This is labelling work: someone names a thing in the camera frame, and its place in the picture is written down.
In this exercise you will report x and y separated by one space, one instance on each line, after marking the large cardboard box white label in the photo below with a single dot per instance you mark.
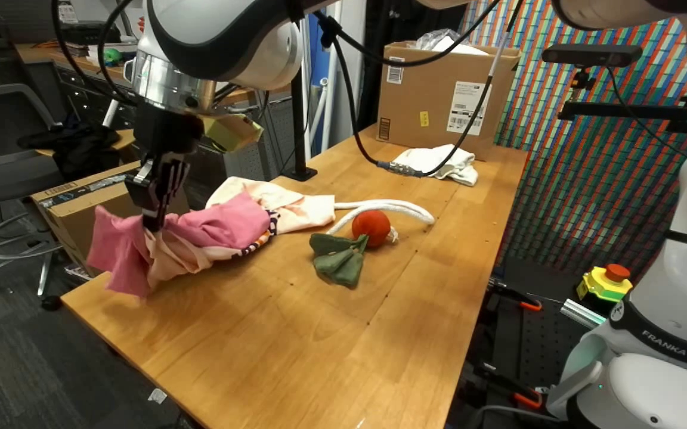
431 97

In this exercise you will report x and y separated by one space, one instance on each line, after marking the black equipment cart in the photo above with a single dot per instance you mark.
535 349

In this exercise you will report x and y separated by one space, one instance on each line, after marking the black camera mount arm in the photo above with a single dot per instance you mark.
621 110

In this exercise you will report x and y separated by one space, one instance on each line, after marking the black bag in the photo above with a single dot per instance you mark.
72 146

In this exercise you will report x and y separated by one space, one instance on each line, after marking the white towel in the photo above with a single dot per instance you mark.
440 161

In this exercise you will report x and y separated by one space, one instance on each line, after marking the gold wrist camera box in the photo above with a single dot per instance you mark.
233 135

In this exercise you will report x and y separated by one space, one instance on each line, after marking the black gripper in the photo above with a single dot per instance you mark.
165 131

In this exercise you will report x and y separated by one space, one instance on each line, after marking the red plush toy green leaves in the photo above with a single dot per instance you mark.
370 228

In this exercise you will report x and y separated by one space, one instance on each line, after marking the dark office chair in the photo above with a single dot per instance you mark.
0 175

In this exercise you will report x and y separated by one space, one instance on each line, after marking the black camera bar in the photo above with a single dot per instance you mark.
590 55

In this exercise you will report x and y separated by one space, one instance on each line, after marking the pink shirt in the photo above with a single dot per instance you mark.
216 223

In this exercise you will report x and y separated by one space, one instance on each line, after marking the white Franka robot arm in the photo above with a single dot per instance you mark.
216 31

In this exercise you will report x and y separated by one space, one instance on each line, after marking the workbench with dark drawers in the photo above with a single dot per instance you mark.
83 110

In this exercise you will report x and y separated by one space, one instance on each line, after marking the peach shirt with orange print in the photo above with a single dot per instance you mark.
296 208

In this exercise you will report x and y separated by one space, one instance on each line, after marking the black pole stand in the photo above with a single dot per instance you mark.
302 121

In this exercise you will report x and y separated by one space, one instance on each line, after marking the cardboard box with black tape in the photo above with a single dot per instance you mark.
61 215

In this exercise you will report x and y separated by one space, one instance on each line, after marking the yellow red emergency stop button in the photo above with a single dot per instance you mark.
604 284

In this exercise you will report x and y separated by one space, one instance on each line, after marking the clear plastic bag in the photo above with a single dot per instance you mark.
448 41

